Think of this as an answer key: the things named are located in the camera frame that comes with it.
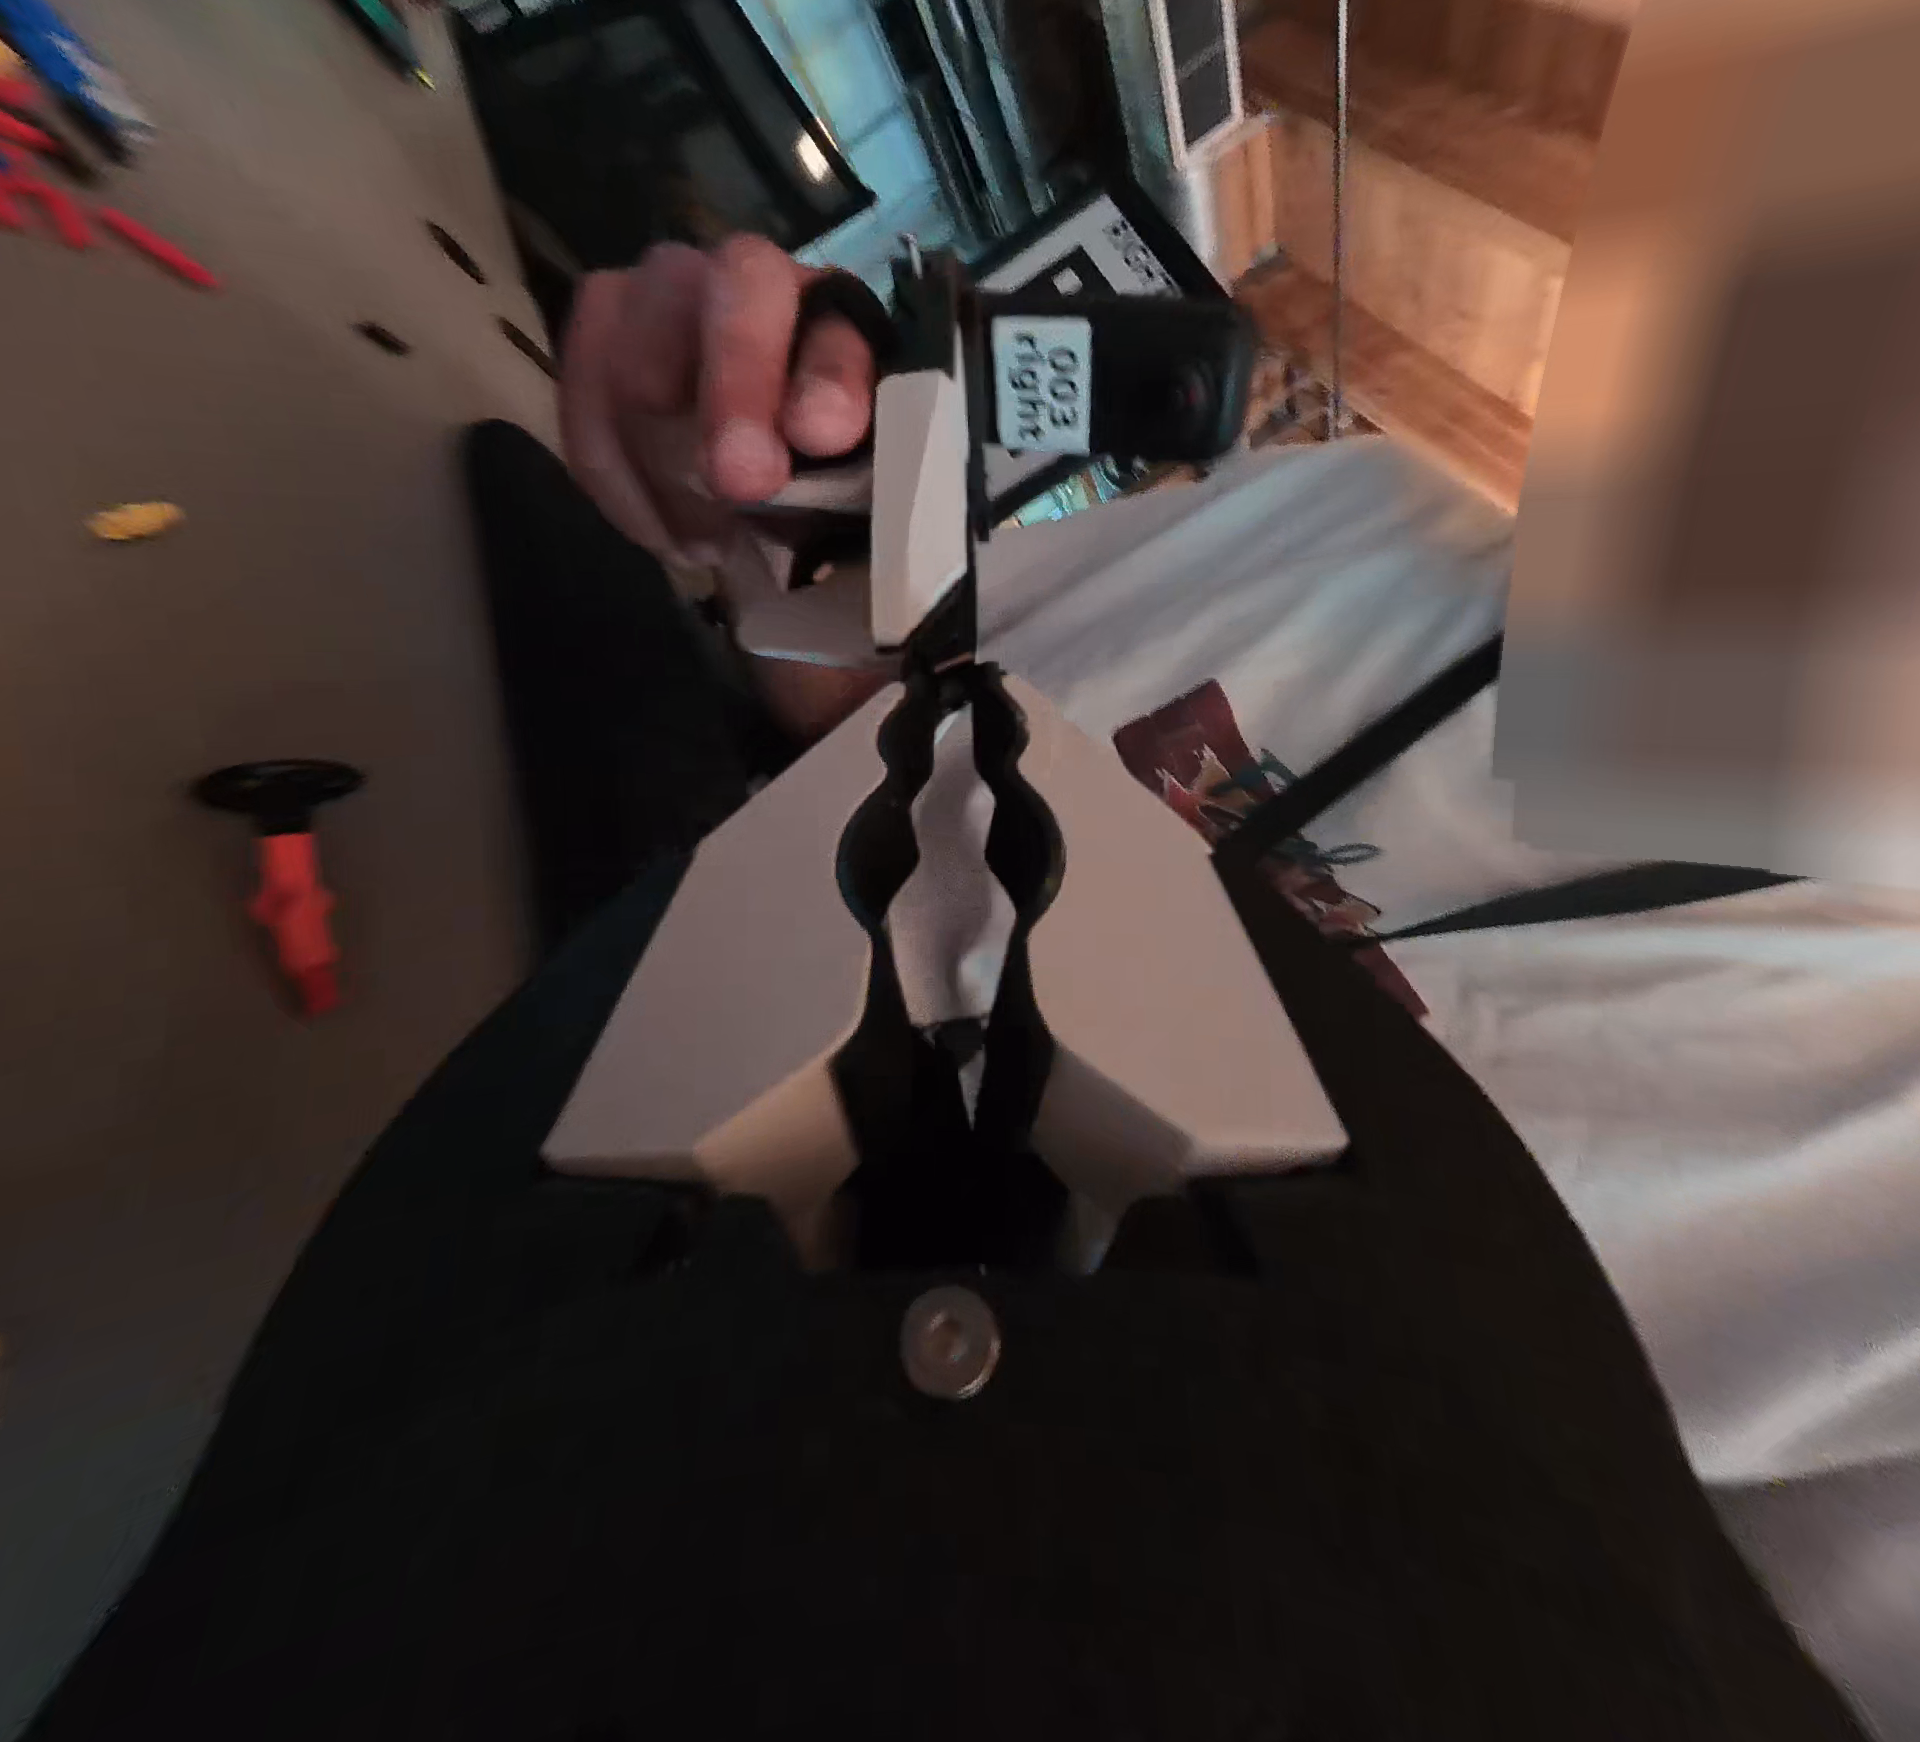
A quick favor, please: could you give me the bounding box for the pile of red blue pins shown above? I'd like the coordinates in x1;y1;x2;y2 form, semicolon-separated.
0;0;223;292

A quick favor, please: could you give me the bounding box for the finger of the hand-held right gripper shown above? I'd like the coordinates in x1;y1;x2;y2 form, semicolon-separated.
867;364;989;667

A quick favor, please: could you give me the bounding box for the black lego steering wheel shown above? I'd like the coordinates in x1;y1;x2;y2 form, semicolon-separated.
192;759;366;822

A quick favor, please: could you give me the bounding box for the black lanyard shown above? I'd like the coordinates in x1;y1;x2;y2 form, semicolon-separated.
1215;640;1805;947

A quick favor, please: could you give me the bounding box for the person's light clothing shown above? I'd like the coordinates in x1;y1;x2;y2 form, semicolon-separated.
958;439;1920;1742

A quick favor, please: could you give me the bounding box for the red lego axle pin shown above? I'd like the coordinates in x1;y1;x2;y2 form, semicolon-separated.
249;828;351;1021

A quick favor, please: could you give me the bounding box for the black mesh office chair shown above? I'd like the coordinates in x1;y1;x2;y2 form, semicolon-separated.
459;0;881;278

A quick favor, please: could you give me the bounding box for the person's right hand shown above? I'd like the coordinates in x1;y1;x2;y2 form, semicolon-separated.
556;238;884;605

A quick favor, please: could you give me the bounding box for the person's right forearm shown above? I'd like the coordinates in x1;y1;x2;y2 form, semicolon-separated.
756;656;904;739

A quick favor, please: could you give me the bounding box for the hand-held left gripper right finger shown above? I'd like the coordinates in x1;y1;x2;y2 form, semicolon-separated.
966;667;1351;1170

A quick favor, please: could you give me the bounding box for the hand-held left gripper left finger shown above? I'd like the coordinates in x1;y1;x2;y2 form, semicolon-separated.
540;687;939;1170

